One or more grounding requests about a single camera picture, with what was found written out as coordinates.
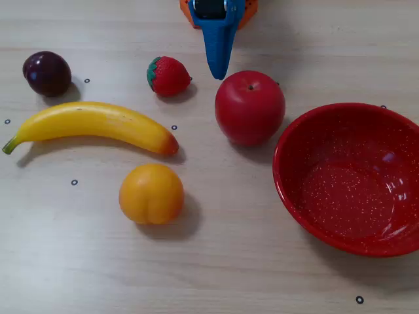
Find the red toy strawberry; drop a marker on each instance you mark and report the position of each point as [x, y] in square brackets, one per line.
[170, 76]

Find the yellow toy banana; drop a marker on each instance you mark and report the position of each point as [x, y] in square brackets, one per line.
[95, 122]

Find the red toy apple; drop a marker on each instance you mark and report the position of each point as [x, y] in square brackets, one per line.
[249, 109]

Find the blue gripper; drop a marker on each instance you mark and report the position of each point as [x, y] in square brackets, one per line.
[217, 24]

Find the orange toy peach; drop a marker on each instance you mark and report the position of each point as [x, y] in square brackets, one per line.
[151, 194]

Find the dark purple toy plum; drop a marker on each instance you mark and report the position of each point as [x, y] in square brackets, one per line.
[47, 73]

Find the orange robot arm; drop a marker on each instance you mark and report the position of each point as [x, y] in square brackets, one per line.
[249, 13]

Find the red speckled bowl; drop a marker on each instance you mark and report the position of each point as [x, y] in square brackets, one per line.
[347, 183]

